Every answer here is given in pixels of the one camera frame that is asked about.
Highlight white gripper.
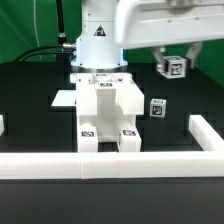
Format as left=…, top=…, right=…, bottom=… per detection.
left=115, top=0, right=224, bottom=73

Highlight white tagged nut cube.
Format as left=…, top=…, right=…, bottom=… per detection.
left=162, top=56, right=187, bottom=79

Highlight white chair seat part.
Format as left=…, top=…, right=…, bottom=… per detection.
left=76, top=82, right=136, bottom=142

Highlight white small chair post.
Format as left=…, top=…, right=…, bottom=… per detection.
left=77, top=125, right=98, bottom=153

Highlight white chair backrest part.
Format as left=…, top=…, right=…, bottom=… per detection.
left=70, top=73, right=144, bottom=116

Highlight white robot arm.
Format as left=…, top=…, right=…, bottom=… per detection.
left=72, top=0, right=224, bottom=70

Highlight black cables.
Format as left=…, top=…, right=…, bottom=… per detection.
left=13, top=0, right=78, bottom=63

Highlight white U-shaped fence frame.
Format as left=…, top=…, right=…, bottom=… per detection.
left=0, top=115, right=224, bottom=179

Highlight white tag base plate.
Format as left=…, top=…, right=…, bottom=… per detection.
left=52, top=90, right=77, bottom=107

